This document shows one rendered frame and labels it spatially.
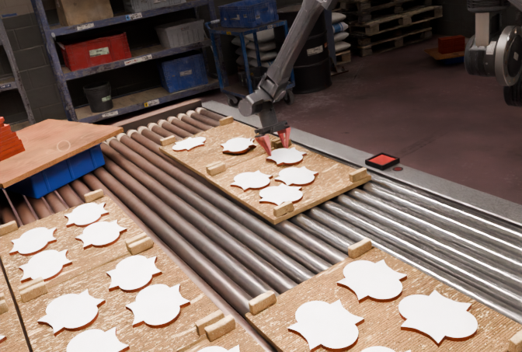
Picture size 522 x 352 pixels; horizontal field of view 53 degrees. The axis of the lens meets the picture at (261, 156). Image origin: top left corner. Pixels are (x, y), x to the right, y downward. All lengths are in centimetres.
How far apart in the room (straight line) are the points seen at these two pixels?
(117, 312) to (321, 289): 44
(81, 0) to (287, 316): 511
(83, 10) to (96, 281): 476
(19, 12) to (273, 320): 567
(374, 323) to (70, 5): 520
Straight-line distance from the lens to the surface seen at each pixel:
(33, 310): 133
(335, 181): 156
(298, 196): 148
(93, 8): 594
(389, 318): 106
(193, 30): 618
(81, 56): 587
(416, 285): 113
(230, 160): 182
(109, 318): 121
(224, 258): 131
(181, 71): 618
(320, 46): 573
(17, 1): 644
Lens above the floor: 162
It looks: 22 degrees down
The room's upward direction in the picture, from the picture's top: 9 degrees counter-clockwise
